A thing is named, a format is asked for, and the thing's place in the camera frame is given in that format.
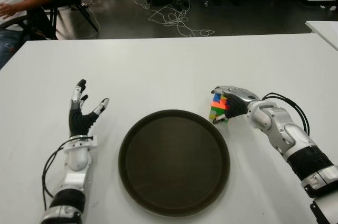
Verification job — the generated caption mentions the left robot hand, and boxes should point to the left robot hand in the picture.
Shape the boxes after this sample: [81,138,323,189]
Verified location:
[68,79,110,138]

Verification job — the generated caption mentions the dark brown round plate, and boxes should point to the dark brown round plate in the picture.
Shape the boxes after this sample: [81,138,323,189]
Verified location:
[118,109,231,217]

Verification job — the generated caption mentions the neighbouring white table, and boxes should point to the neighbouring white table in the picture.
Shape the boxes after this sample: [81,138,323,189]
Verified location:
[305,21,338,52]

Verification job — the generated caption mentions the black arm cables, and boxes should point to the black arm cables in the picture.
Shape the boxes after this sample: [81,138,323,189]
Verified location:
[261,92,310,136]
[42,136,95,209]

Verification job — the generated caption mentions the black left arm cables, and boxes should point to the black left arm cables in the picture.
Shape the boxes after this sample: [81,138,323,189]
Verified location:
[42,136,95,209]

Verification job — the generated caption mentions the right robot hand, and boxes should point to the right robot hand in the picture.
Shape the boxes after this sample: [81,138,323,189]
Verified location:
[210,85,261,125]

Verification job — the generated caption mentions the tangled white floor cable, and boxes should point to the tangled white floor cable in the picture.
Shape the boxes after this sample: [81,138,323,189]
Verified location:
[133,0,216,38]

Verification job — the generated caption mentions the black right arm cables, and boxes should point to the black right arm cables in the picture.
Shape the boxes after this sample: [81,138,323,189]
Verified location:
[261,92,310,136]

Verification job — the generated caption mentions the multicoloured Rubik's cube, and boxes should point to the multicoloured Rubik's cube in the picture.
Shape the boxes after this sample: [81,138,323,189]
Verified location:
[209,92,231,124]

